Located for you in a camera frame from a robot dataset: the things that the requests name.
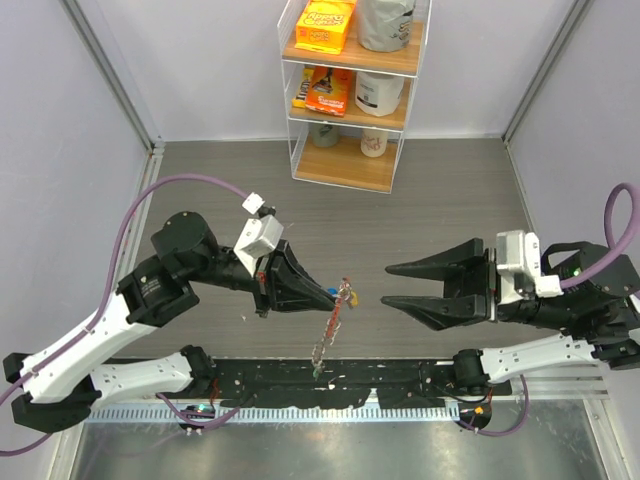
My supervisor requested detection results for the white patterned cup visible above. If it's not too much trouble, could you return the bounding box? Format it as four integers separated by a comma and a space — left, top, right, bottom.
360, 129, 389, 158

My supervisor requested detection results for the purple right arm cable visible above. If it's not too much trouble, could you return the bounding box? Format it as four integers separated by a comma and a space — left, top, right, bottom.
458, 182, 640, 437

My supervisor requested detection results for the red handled metal key organizer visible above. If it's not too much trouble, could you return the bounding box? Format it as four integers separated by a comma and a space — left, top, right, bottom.
311, 277, 355, 374

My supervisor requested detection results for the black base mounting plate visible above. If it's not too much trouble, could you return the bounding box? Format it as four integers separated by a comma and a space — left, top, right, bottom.
166, 359, 512, 410

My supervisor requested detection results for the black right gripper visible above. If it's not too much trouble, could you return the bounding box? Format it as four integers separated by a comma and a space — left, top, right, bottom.
375, 237, 570, 331

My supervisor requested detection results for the white wire wooden shelf rack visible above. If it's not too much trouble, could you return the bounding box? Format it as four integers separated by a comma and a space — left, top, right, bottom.
277, 1, 432, 194

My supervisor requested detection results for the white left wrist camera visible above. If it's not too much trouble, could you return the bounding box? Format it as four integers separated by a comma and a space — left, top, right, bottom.
233, 215, 284, 276

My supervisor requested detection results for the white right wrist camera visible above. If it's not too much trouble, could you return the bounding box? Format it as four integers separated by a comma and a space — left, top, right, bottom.
495, 230, 563, 305

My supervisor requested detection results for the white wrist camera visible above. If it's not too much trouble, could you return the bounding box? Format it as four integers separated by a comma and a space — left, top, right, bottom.
495, 230, 563, 305
233, 215, 284, 276

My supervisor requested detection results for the orange snack box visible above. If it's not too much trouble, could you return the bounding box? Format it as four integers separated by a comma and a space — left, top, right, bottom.
295, 1, 357, 55
305, 66, 353, 117

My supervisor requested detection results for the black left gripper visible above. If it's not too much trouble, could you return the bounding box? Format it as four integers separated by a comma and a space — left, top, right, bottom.
184, 237, 336, 318

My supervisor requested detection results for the slotted white cable duct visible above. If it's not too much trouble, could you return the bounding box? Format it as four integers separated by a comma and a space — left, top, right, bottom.
86, 401, 459, 424

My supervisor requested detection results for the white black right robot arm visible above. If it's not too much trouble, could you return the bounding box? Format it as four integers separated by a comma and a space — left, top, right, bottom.
381, 230, 639, 395

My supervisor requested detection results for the grey green mug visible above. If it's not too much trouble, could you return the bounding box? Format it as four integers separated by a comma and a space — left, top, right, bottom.
309, 123, 340, 148

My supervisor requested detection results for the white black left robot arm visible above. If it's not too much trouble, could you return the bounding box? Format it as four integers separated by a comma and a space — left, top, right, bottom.
3, 211, 335, 434

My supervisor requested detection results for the orange snack box top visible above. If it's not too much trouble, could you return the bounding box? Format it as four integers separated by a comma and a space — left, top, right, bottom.
295, 1, 357, 55

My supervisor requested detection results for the grey white bag top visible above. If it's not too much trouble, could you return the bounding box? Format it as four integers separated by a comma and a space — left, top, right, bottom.
355, 0, 416, 53

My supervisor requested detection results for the aluminium frame rail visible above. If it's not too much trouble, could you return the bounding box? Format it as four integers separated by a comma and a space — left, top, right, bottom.
64, 139, 166, 401

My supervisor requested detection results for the yellow black candy box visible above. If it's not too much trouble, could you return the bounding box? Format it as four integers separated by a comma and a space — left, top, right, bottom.
291, 66, 314, 109

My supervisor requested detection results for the orange snack box middle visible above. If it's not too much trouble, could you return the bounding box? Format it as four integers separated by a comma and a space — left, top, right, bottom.
305, 66, 353, 117

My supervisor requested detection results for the white bag middle shelf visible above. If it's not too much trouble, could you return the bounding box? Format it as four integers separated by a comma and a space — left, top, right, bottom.
355, 71, 404, 117

